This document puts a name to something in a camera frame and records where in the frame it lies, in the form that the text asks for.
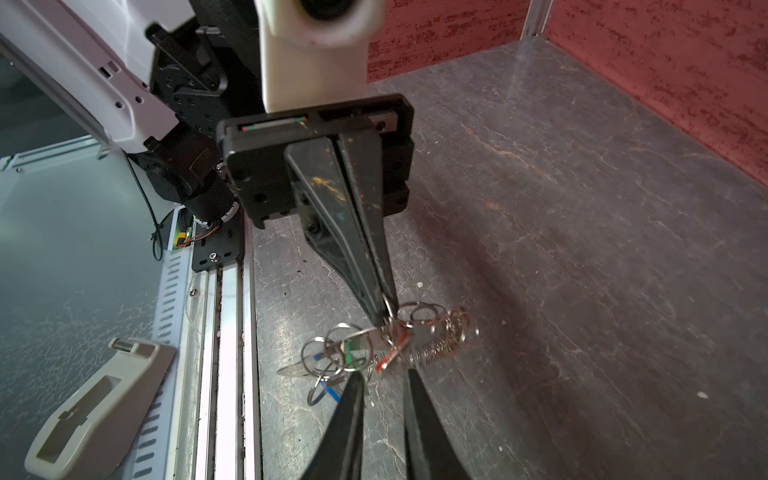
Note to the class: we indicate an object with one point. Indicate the left aluminium corner post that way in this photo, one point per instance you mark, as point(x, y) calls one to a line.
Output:
point(536, 18)

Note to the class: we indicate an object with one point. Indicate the grey plastic device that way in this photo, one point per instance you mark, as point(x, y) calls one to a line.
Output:
point(89, 434)

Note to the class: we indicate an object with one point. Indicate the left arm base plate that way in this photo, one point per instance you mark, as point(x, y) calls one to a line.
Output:
point(221, 248)

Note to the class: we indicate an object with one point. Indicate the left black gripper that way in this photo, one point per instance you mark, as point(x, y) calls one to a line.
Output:
point(277, 158)

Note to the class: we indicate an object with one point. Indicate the green key tag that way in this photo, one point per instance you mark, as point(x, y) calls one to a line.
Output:
point(356, 353)

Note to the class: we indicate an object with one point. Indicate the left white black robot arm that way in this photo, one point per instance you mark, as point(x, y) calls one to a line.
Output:
point(238, 110)

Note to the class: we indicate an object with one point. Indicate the blue key tag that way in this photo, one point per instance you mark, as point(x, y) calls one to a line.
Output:
point(327, 374)

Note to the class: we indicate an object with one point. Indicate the red key tag key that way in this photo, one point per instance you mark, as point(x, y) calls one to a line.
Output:
point(390, 357)

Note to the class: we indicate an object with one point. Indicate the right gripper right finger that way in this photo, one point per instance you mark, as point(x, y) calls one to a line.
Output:
point(429, 453)

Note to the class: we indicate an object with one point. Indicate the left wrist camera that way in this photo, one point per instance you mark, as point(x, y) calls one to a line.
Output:
point(314, 53)

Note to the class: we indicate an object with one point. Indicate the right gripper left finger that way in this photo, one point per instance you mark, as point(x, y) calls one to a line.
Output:
point(339, 454)

